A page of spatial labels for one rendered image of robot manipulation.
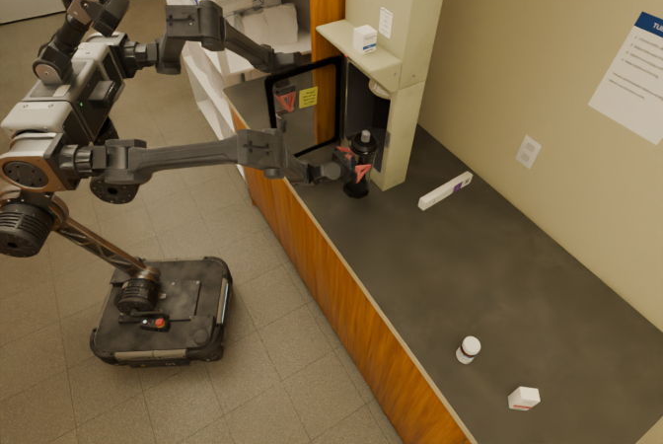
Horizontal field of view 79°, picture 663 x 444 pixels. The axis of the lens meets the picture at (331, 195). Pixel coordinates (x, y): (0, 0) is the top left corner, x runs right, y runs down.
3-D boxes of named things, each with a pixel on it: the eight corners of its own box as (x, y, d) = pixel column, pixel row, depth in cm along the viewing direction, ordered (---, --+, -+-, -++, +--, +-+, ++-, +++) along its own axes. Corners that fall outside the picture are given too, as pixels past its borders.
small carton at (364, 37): (365, 42, 124) (367, 24, 119) (375, 50, 121) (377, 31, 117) (352, 47, 122) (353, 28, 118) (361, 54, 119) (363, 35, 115)
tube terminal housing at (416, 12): (386, 127, 186) (411, -61, 129) (431, 170, 168) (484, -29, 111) (339, 145, 178) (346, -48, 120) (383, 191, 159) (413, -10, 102)
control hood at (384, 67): (343, 45, 143) (344, 18, 135) (399, 91, 124) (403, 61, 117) (315, 54, 139) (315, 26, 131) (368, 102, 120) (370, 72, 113)
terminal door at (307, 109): (338, 139, 173) (341, 54, 143) (275, 166, 162) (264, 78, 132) (337, 138, 173) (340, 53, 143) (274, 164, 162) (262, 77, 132)
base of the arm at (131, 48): (134, 65, 137) (121, 32, 128) (159, 65, 137) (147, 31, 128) (127, 79, 131) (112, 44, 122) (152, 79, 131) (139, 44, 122)
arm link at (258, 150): (258, 118, 82) (259, 167, 81) (287, 132, 95) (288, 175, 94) (97, 140, 97) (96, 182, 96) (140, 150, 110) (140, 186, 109)
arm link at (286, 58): (257, 44, 137) (257, 70, 138) (284, 39, 132) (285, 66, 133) (276, 52, 148) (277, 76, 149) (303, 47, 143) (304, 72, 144)
